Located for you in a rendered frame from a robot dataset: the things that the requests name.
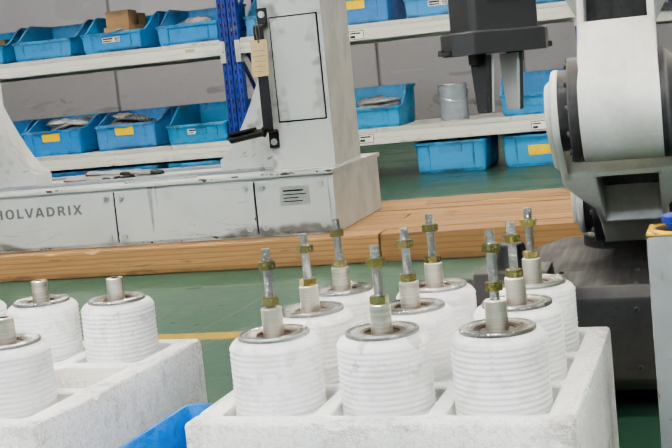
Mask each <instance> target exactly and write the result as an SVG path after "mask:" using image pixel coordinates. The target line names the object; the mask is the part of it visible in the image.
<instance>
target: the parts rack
mask: <svg viewBox="0 0 672 448"><path fill-rule="evenodd" d="M243 2H244V0H240V1H239V4H238V0H216V9H217V19H218V28H219V37H220V40H215V41H206V42H197V43H188V44H179V45H170V46H161V47H152V48H143V49H134V50H126V51H117V52H108V53H99V54H90V55H81V56H72V57H63V58H54V59H46V60H37V61H28V62H19V63H10V64H1V65H0V83H5V82H14V81H23V80H32V79H42V78H51V77H60V76H70V75H79V74H88V73H98V72H107V71H116V70H126V69H135V68H144V67H153V66H163V65H172V64H181V63H191V62H200V61H209V60H219V59H221V64H222V65H223V75H224V84H225V93H226V103H227V112H228V121H229V131H230V133H233V132H237V131H240V129H241V127H242V124H243V122H244V119H245V117H246V114H247V111H248V108H249V103H248V94H247V84H246V75H245V72H246V74H247V76H248V78H249V80H250V82H251V85H252V87H253V89H254V90H255V87H256V84H255V82H254V80H253V77H252V75H251V73H250V71H249V69H248V67H247V65H246V63H245V61H244V57H246V56H248V58H249V60H250V62H251V48H250V41H253V40H254V36H250V37H242V36H241V31H247V29H246V26H243V25H240V13H241V10H242V6H243ZM252 2H253V0H251V4H252ZM536 8H537V21H538V25H544V24H553V23H563V22H572V21H574V26H575V30H576V43H577V26H576V17H575V15H574V14H573V12H572V11H571V9H570V7H569V6H568V4H567V3H566V1H561V2H552V3H544V4H536ZM348 29H349V39H350V45H358V44H367V43H377V42H386V41H395V40H405V39H414V38H423V37H433V36H441V35H444V34H450V23H449V14H446V15H437V16H428V17H419V18H410V19H401V20H392V21H383V22H375V23H367V24H357V25H348ZM469 118H470V119H464V120H455V121H441V118H436V119H425V120H415V121H414V122H410V123H407V124H404V125H401V126H394V127H383V128H371V129H360V130H358V133H359V143H360V146H364V145H376V144H389V143H401V142H413V141H425V140H437V139H449V138H461V137H473V136H486V135H498V134H510V133H522V132H534V131H546V123H545V113H542V114H531V115H519V116H508V117H505V116H504V114H503V113H494V114H482V115H471V116H469ZM232 146H233V144H231V143H229V140H228V141H218V142H207V143H195V144H183V145H171V144H168V145H163V146H158V147H150V148H138V149H127V150H115V151H104V152H100V150H98V151H93V152H87V153H82V154H71V155H59V156H48V157H36V159H37V160H38V161H39V163H40V164H41V165H42V166H43V167H45V168H46V169H47V170H48V171H61V170H73V169H85V168H97V167H110V166H122V165H134V164H146V163H158V162H170V161H182V160H195V159H207V158H219V157H224V156H225V155H226V154H227V153H228V152H229V151H230V149H231V147H232Z"/></svg>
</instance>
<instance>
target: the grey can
mask: <svg viewBox="0 0 672 448"><path fill-rule="evenodd" d="M466 84H467V83H466V82H460V83H449V84H440V85H438V89H437V92H439V93H438V94H439V103H440V114H441V121H455V120H464V119H470V118H469V111H468V99H467V94H468V92H467V89H468V87H467V86H466Z"/></svg>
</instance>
